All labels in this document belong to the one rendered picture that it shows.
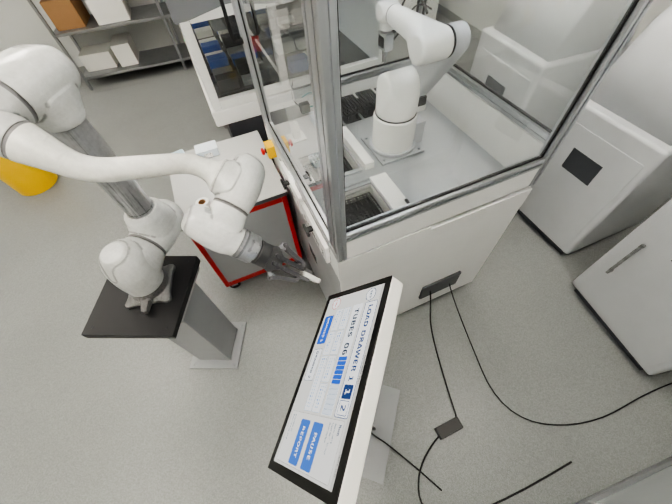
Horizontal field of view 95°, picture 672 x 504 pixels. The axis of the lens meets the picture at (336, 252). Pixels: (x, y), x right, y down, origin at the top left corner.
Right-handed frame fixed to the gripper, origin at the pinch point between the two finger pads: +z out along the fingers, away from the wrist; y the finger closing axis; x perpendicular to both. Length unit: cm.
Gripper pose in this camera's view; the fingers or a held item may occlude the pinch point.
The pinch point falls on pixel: (309, 277)
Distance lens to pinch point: 102.6
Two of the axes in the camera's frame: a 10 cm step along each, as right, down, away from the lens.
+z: 7.5, 4.3, 5.0
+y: 3.5, -9.0, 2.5
